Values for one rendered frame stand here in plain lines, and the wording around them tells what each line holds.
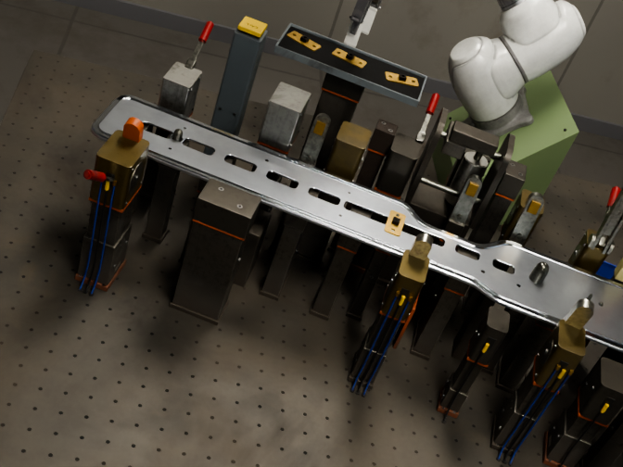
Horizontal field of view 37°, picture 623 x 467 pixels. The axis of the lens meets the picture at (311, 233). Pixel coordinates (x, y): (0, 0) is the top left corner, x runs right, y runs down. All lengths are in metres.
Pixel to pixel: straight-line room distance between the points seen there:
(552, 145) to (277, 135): 0.84
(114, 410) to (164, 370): 0.15
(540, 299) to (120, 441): 0.94
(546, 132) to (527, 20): 0.31
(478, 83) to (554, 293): 0.76
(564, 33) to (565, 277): 0.78
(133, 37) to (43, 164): 2.08
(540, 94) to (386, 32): 1.89
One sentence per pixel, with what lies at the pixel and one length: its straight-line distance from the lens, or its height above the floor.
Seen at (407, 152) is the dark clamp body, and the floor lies 1.08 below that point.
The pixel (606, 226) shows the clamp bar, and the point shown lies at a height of 1.11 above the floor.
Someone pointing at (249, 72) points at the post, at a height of 1.05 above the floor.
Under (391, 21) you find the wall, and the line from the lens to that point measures 4.58.
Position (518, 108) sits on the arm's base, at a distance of 2.75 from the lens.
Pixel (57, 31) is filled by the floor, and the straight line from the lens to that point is 4.40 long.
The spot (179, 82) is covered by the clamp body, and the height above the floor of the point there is 1.06.
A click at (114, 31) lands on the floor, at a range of 4.47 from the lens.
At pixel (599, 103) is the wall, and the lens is 5.03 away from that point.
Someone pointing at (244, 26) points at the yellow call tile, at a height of 1.16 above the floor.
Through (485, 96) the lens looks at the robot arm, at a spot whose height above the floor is 1.03.
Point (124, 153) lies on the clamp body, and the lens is 1.94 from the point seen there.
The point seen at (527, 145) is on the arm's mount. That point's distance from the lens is 2.68.
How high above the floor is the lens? 2.22
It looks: 38 degrees down
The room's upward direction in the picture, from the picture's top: 21 degrees clockwise
